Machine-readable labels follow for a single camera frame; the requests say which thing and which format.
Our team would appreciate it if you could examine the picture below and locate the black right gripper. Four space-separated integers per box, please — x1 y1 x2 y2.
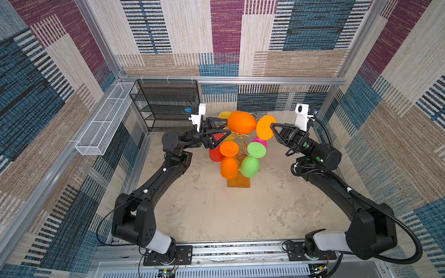
268 123 318 158

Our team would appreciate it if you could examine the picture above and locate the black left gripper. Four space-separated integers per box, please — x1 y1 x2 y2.
180 120 229 156

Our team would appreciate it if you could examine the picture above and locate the pink wine glass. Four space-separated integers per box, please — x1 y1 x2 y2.
253 137 268 148

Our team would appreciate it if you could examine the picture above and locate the orange wine glass back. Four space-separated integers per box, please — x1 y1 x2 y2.
227 111 277 141

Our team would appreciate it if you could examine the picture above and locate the orange wine glass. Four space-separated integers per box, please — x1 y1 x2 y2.
220 141 239 180
227 111 277 141

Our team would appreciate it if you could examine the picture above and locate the green wine glass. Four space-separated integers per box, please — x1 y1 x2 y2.
240 142 267 178

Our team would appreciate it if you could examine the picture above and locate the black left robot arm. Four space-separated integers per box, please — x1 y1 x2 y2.
111 117 231 264

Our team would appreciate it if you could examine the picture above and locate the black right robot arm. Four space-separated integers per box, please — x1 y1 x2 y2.
271 123 397 259

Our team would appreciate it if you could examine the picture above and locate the yellow wine glass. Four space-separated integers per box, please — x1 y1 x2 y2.
218 111 232 119

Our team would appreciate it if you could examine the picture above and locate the red wine glass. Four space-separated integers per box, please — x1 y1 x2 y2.
209 133 224 162

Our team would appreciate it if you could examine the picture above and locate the orange wine glass front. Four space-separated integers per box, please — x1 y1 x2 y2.
220 141 239 180

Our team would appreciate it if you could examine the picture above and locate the black mesh shelf rack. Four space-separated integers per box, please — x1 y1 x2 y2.
130 79 200 132

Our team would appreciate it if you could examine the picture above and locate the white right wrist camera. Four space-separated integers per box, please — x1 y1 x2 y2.
295 103 316 132

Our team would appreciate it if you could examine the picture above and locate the gold wire wine glass rack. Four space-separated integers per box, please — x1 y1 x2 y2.
220 115 257 188

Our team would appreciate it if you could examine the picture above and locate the black corrugated cable conduit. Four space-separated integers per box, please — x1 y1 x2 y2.
290 116 424 278

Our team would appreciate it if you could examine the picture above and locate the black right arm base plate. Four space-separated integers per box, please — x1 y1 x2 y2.
282 240 337 261

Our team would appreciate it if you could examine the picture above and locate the white mesh wall basket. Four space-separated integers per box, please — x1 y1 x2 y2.
75 82 136 156

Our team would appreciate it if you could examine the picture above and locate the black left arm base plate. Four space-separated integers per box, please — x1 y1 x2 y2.
143 245 193 266

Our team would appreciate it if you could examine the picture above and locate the aluminium front rail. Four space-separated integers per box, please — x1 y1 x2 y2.
87 239 392 278

